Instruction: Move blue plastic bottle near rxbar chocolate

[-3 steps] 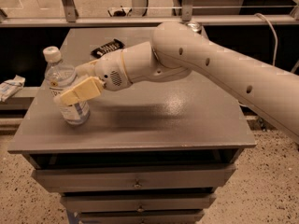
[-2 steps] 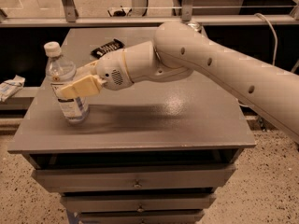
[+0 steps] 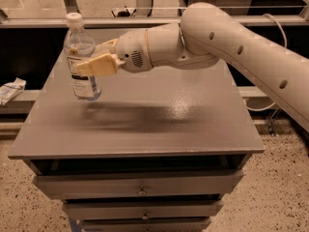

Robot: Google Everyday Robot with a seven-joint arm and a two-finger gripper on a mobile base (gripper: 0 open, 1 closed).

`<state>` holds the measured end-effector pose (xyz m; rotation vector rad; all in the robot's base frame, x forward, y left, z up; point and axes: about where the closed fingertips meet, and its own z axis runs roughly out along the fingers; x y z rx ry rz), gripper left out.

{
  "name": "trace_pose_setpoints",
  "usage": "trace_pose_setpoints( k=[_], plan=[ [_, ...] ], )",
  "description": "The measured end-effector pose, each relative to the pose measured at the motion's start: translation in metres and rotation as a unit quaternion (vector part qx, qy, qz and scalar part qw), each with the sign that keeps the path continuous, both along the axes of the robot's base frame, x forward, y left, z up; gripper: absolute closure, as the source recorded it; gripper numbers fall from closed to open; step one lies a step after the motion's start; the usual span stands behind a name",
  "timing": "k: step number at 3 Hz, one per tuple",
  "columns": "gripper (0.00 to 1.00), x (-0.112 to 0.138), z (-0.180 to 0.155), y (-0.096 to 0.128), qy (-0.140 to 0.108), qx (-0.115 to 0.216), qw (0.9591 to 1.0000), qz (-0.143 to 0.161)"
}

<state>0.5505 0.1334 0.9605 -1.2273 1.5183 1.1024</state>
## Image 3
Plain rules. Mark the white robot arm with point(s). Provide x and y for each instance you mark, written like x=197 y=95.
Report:
x=204 y=36

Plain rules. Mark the top grey drawer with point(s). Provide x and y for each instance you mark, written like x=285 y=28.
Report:
x=147 y=184

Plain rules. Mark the grey drawer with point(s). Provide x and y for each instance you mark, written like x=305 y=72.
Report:
x=177 y=224
x=147 y=184
x=144 y=210

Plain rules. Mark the bottom grey drawer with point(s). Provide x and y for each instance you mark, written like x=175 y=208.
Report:
x=177 y=224

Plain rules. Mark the white folded cloth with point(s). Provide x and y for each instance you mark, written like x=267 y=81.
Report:
x=9 y=91

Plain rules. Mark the middle grey drawer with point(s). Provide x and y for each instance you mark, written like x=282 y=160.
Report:
x=144 y=210

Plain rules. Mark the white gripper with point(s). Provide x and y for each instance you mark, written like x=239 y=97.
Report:
x=131 y=50

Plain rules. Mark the clear plastic water bottle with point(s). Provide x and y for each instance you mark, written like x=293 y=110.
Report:
x=79 y=45

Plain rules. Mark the grey drawer cabinet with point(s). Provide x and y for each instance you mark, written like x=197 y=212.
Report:
x=165 y=120

